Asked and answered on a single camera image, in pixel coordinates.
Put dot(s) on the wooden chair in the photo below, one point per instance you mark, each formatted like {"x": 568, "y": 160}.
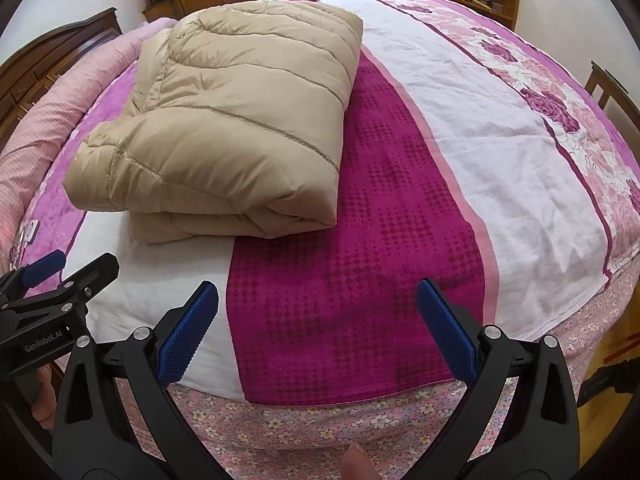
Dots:
{"x": 612, "y": 90}

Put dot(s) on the person's right hand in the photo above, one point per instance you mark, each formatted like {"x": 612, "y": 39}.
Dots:
{"x": 357, "y": 462}

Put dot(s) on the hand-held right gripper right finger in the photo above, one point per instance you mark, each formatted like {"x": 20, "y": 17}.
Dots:
{"x": 450, "y": 330}

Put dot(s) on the dark wooden headboard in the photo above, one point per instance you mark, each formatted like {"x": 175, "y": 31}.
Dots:
{"x": 35, "y": 60}

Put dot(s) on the magenta quilted bedspread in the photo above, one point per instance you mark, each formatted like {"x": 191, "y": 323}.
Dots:
{"x": 65, "y": 170}

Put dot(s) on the beige down jacket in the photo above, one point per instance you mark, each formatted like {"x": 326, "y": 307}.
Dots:
{"x": 225, "y": 125}

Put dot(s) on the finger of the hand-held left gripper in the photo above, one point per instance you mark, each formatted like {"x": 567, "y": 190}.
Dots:
{"x": 45, "y": 265}
{"x": 95, "y": 272}

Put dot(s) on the dark object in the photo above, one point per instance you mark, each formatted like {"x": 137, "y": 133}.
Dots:
{"x": 605, "y": 382}

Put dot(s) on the small white object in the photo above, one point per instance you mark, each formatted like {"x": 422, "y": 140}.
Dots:
{"x": 30, "y": 231}

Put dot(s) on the white magenta floral towel blanket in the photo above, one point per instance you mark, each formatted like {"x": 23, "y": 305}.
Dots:
{"x": 500, "y": 135}

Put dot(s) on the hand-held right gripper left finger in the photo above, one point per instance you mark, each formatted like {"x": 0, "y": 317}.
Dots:
{"x": 187, "y": 330}

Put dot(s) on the pink floral bedsheet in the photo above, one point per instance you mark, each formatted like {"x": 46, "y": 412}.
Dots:
{"x": 300, "y": 425}

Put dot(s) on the pink checked quilt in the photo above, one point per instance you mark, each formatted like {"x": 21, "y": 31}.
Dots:
{"x": 45, "y": 110}

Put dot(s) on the person's left hand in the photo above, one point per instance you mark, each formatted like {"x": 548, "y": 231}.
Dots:
{"x": 49, "y": 395}

